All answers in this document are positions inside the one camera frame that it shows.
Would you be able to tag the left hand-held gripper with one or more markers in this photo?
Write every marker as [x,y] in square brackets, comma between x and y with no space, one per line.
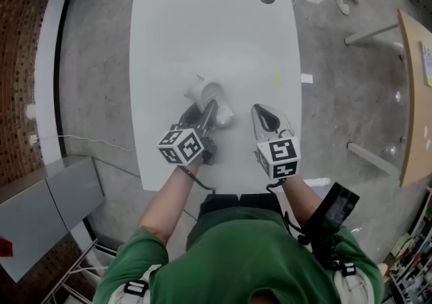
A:
[182,147]

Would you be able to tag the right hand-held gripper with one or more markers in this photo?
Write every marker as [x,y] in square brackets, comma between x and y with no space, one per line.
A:
[280,154]

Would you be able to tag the person's right forearm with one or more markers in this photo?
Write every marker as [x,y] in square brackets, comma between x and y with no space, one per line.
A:
[300,201]

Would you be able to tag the person's left forearm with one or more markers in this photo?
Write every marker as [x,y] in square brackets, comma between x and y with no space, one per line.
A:
[168,204]

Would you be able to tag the yellow tape strip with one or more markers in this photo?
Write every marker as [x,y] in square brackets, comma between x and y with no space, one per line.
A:
[278,80]

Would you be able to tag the white paper slip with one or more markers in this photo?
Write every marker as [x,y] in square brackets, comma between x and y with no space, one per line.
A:
[306,78]

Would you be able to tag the person's black trousers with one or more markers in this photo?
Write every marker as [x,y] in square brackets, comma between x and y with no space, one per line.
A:
[239,203]

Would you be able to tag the white table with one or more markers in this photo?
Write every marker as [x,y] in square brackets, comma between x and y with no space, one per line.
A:
[209,32]

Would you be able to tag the black chest-mounted phone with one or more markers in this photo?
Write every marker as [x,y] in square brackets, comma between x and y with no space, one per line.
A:
[332,211]

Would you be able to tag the person's green shirt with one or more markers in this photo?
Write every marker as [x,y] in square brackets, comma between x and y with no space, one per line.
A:
[243,262]

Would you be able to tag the light wooden table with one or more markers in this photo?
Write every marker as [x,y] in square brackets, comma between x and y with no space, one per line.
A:
[416,127]

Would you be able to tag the yellow-green notebook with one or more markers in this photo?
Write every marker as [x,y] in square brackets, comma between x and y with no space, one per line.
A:
[427,66]

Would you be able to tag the grey panel board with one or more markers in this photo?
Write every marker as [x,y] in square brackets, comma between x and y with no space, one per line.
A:
[40,204]

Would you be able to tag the white chest harness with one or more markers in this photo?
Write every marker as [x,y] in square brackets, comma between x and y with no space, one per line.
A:
[136,289]

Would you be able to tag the cluttered storage shelf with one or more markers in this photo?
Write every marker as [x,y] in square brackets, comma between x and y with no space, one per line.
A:
[411,255]

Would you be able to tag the white metal rack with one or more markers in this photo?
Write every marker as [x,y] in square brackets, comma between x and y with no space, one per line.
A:
[77,272]

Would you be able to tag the black phone mount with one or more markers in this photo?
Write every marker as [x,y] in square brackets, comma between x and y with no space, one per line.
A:
[324,252]

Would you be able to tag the white wall socket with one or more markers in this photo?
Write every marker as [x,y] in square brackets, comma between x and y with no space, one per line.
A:
[33,138]

